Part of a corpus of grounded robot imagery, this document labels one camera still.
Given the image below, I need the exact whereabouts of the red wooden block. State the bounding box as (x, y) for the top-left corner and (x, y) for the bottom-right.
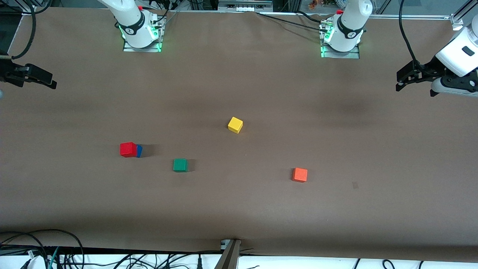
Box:
(119, 142), (138, 158)

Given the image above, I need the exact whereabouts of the grey power strip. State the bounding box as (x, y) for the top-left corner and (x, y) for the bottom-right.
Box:
(218, 0), (274, 12)

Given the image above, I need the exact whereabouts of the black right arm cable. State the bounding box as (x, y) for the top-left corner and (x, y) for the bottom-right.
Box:
(0, 0), (37, 60)

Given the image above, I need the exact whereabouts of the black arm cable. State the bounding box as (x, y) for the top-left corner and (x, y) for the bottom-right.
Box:
(398, 0), (421, 66)
(0, 0), (37, 60)

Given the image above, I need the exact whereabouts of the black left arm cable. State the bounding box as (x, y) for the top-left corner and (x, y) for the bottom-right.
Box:
(398, 0), (421, 66)

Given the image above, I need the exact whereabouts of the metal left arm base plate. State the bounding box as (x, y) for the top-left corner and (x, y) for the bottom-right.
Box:
(320, 21), (361, 59)

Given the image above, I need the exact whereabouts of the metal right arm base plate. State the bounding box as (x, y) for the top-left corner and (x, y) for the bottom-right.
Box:
(122, 15), (167, 53)

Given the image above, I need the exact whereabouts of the short black base cable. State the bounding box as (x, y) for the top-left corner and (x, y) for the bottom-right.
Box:
(297, 10), (325, 24)

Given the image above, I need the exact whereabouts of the long black base cable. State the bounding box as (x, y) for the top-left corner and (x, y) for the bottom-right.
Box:
(255, 12), (326, 32)

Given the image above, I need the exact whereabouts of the black looped floor cable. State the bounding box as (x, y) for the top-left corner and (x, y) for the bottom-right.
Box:
(0, 229), (85, 269)

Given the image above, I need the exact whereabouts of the green floor cable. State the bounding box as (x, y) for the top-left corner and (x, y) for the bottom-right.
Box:
(47, 247), (60, 269)

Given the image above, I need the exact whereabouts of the aluminium profile post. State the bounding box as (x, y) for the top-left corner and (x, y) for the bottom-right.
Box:
(215, 239), (242, 269)

